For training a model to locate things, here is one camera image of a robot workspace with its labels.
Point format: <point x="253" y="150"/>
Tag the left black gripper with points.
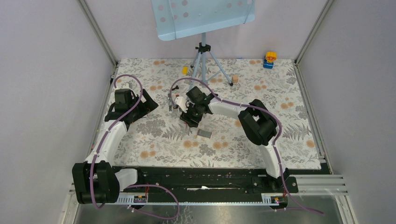
<point x="147" y="106"/>

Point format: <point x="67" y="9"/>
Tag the yellow blue toy figure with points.
<point x="269" y="59"/>

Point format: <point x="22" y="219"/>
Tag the floral tablecloth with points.
<point x="183" y="132"/>

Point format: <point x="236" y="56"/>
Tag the yellow block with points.
<point x="185" y="70"/>

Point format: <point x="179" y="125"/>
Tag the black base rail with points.
<point x="209" y="185"/>

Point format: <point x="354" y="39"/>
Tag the blue stapler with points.
<point x="170" y="104"/>

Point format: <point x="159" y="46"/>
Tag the grey staple strip box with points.
<point x="204" y="134"/>

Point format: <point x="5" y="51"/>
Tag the wooden cube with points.
<point x="235" y="79"/>

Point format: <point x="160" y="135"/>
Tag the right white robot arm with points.
<point x="258" y="125"/>

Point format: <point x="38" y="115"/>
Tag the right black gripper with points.
<point x="187" y="117"/>

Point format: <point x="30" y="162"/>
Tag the pink stapler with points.
<point x="181" y="102"/>

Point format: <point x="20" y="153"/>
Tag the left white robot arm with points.
<point x="95" y="179"/>

